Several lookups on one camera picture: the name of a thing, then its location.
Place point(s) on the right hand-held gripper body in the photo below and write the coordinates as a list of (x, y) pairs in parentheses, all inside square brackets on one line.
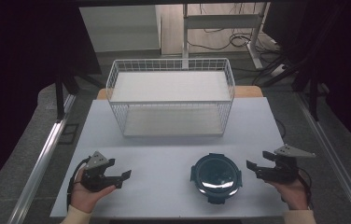
[(284, 171)]

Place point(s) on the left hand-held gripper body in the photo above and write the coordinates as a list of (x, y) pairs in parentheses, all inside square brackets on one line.
[(94, 182)]

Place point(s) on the dark green round lidded container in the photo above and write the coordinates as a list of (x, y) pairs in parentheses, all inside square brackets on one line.
[(216, 178)]

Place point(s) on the person's left hand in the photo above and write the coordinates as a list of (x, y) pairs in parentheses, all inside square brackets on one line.
[(85, 199)]

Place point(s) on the person's right hand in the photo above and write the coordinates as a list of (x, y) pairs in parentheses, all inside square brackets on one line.
[(293, 194)]

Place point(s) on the white table sheet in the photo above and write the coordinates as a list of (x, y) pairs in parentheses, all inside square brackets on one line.
[(151, 155)]

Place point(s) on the wooden table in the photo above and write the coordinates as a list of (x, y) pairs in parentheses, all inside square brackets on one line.
[(248, 91)]

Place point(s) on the black metal stand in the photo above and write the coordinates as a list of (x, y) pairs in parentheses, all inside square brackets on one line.
[(60, 96), (313, 96)]

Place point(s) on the white power strip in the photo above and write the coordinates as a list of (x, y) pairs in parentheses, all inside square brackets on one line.
[(278, 70)]

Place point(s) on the dark curtain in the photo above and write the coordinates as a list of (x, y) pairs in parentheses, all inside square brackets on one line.
[(344, 62)]

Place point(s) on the white cabinet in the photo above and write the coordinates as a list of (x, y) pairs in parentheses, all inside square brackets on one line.
[(119, 28)]

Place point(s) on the black rectangular floor frame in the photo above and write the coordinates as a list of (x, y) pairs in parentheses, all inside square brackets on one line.
[(69, 133)]

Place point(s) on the aluminium rail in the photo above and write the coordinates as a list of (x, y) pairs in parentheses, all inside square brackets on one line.
[(335, 161), (41, 161)]

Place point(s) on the white desk frame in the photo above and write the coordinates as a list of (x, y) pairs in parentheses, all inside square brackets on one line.
[(223, 21)]

